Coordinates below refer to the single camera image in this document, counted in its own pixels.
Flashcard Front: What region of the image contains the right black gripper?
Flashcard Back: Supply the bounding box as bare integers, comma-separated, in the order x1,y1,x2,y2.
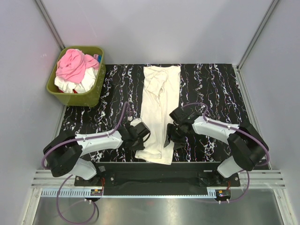
164,123,187,150

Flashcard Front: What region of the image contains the cream white t shirt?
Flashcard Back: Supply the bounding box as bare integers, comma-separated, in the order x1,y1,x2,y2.
135,66,181,165

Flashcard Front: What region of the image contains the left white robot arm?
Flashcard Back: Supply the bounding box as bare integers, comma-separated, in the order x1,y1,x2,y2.
42,119,150,186

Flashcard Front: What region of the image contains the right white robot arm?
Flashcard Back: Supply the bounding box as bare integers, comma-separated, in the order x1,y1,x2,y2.
164,107,270,186

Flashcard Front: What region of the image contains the olive green plastic bin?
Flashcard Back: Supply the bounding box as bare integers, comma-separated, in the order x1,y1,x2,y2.
46,46,106,107

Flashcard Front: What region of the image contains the white t shirt in bin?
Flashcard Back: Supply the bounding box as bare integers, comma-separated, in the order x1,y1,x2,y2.
54,67,98,94

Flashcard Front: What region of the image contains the blue item in bin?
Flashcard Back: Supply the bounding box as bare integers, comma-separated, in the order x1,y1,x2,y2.
94,54,102,63

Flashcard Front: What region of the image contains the pink t shirt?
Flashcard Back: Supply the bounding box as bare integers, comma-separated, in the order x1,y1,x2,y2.
56,49,99,83

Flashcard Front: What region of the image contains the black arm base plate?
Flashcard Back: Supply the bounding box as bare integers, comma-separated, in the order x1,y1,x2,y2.
74,161,240,188

